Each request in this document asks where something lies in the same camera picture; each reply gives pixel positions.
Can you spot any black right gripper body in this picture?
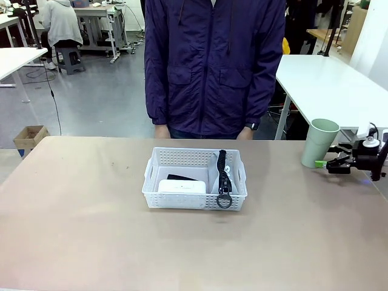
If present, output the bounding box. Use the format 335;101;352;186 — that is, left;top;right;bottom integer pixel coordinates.
351;139;383;171

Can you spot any black stapler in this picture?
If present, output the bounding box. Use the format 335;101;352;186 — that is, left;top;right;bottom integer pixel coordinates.
166;173;198;182

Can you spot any white rectangular adapter box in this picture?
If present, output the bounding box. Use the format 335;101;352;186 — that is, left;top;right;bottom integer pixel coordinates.
157;179;208;195

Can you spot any person's left forearm purple sleeve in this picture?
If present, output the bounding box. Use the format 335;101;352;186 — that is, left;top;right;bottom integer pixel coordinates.
242;57;285;130

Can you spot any person's right forearm purple sleeve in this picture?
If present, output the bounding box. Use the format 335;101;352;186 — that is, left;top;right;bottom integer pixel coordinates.
144;54;171;126

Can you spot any white perforated plastic basket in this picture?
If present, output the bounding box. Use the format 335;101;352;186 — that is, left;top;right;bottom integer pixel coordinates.
141;147;249;212

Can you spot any person's left hand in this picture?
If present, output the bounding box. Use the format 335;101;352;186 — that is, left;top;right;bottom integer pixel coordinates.
236;127;255;141

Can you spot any person's right hand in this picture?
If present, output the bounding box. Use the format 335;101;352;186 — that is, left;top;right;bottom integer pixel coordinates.
155;123;170;139

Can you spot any pale green plastic cup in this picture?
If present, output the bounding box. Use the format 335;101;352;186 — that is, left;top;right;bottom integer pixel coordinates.
301;118;341;169

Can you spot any large white table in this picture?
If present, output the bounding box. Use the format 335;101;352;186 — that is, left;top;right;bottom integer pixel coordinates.
274;54;388;143

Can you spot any wooden top table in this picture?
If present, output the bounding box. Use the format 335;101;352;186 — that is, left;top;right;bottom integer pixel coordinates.
306;28;349;49

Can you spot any tall brown cardboard box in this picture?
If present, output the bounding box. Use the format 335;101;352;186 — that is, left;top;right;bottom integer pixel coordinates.
348;5;369;56

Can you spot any standing person in black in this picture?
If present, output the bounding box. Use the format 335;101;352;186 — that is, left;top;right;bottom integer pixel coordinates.
286;0;319;56

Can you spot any person in purple jacket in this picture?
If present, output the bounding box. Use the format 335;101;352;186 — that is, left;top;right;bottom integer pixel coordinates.
144;0;287;140

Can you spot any grey metal workbench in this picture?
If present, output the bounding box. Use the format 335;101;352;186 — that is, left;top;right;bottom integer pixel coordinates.
71;2;129;64

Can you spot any grey plastic stool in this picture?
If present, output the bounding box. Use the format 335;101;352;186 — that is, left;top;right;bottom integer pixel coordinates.
54;47;86;75

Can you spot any seated person in grey hoodie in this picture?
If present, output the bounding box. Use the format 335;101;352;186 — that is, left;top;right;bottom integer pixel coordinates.
40;0;84;71

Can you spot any small open cardboard box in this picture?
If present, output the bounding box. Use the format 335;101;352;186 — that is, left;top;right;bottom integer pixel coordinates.
13;125;51;159

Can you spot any white table with slim legs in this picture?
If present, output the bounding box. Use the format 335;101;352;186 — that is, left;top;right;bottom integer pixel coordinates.
0;47;49;104

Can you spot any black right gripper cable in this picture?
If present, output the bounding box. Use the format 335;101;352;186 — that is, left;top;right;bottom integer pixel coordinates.
371;149;388;182

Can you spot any black camera pole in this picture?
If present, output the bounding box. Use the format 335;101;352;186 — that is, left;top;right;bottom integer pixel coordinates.
24;0;43;50
323;0;347;58

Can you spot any black strap with ring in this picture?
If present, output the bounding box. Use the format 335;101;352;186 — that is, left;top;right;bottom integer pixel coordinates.
208;149;243;210

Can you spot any thin black floor cable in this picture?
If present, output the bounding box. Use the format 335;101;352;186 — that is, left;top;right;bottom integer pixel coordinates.
44;59;63;136

